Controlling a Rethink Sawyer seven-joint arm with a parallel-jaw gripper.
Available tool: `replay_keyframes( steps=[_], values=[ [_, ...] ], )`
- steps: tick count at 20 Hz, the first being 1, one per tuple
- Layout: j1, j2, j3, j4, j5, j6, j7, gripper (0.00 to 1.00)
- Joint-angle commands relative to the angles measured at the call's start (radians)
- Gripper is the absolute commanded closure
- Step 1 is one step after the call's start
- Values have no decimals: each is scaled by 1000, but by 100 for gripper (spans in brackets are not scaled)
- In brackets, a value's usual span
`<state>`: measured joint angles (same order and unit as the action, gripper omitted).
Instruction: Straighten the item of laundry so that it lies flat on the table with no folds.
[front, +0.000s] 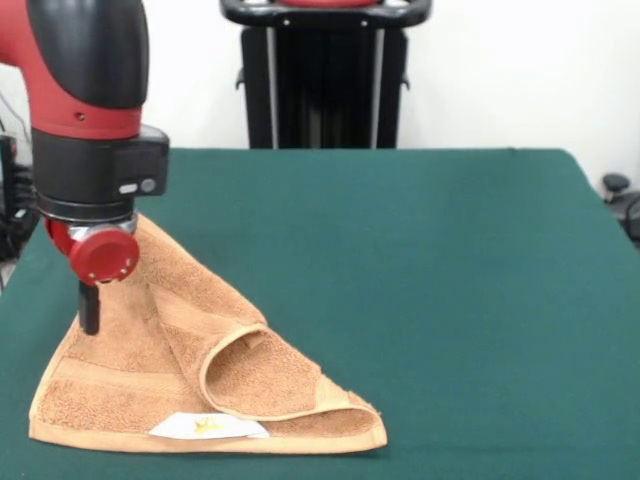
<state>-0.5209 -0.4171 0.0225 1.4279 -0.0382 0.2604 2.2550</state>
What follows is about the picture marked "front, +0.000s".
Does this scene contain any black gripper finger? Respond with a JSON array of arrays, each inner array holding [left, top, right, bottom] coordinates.
[[77, 279, 103, 336]]

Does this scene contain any dark green table cloth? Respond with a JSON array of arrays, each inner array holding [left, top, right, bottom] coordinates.
[[0, 147, 640, 480]]

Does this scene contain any black equipment stack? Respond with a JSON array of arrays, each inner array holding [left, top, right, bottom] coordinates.
[[0, 132, 41, 262]]

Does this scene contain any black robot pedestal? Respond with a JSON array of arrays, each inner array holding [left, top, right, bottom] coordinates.
[[219, 0, 432, 150]]

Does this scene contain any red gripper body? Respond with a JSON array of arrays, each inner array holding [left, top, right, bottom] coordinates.
[[43, 217, 141, 288]]

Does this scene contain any grey cable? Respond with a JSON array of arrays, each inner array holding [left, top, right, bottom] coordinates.
[[0, 89, 31, 146]]

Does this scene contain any orange terry towel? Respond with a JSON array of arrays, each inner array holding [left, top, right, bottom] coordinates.
[[28, 215, 389, 454]]

